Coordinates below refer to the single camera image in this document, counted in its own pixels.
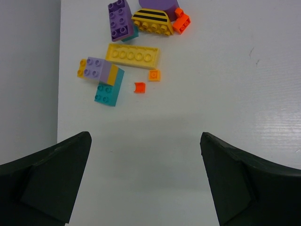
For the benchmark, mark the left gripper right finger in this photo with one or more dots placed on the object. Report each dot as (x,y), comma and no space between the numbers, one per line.
(248,190)

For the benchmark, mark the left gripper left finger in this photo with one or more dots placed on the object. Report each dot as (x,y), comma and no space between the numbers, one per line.
(41,188)

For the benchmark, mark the small red-orange lego tile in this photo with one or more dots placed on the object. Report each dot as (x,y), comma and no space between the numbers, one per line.
(140,87)

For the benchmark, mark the small orange lego plate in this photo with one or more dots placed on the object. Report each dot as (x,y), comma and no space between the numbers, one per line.
(154,75)

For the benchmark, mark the orange lego brick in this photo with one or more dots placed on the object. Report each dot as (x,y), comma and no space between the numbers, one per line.
(182,21)

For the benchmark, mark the teal lego brick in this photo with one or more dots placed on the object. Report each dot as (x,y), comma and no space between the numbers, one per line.
(108,95)

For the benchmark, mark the lilac lego brick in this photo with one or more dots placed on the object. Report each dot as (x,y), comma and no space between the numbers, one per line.
(97,69)

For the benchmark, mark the orange-yellow lego brick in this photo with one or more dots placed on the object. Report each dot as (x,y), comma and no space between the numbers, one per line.
(112,75)

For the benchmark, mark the long yellow lego plate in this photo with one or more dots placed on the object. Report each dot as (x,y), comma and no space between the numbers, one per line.
(131,55)

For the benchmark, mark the dark purple lego brick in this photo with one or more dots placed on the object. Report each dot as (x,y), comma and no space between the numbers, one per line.
(121,24)

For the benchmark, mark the yellow black striped lego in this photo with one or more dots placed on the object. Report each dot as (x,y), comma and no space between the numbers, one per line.
(153,21)

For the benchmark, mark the purple half-round lego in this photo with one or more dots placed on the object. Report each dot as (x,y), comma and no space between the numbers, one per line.
(168,6)

